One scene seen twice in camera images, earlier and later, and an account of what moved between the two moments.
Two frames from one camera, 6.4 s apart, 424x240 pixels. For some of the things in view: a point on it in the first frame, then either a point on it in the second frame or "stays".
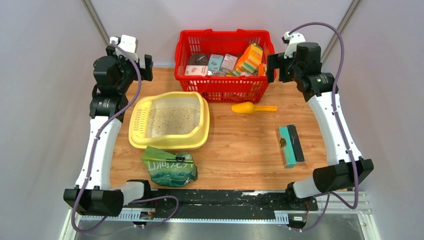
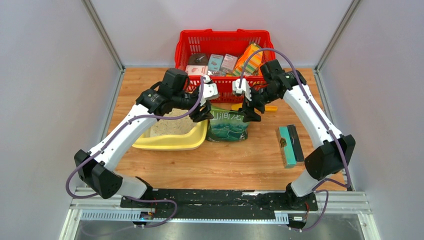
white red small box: x=195 y=70 stays
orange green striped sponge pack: x=249 y=61 stays
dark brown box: x=198 y=59 stays
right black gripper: x=277 y=61 to x=249 y=109
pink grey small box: x=229 y=63 stays
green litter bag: x=169 y=169 to x=226 y=126
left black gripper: x=148 y=65 to x=197 y=116
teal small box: x=215 y=62 stays
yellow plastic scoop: x=248 y=107 stays
